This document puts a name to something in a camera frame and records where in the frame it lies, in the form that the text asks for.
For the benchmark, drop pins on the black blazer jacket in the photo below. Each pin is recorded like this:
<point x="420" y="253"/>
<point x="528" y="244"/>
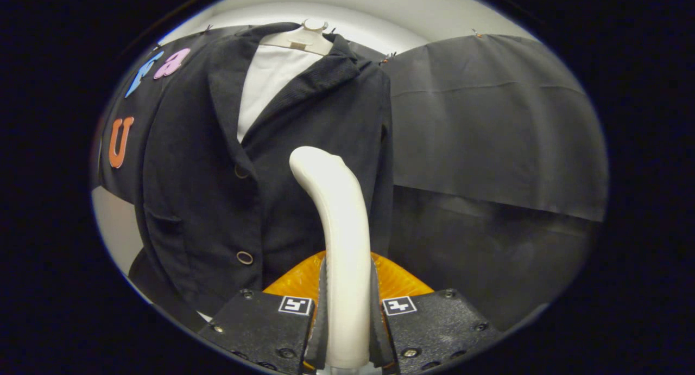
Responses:
<point x="201" y="201"/>

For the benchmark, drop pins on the white garment steamer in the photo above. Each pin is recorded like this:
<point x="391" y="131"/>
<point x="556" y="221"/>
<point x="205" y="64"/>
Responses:
<point x="345" y="228"/>

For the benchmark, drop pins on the grey cabinet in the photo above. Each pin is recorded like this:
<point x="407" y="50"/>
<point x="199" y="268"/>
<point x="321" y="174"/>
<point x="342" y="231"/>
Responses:
<point x="117" y="228"/>

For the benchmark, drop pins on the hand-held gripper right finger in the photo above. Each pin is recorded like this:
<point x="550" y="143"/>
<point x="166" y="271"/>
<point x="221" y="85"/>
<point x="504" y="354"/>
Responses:
<point x="440" y="326"/>

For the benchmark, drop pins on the black backdrop cloth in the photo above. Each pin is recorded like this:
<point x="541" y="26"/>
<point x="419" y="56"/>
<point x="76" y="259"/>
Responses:
<point x="488" y="136"/>

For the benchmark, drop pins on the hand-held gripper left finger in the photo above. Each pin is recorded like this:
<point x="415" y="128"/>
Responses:
<point x="255" y="326"/>

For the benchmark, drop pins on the white dress form torso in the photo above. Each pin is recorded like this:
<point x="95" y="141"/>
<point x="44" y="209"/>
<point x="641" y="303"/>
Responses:
<point x="266" y="82"/>

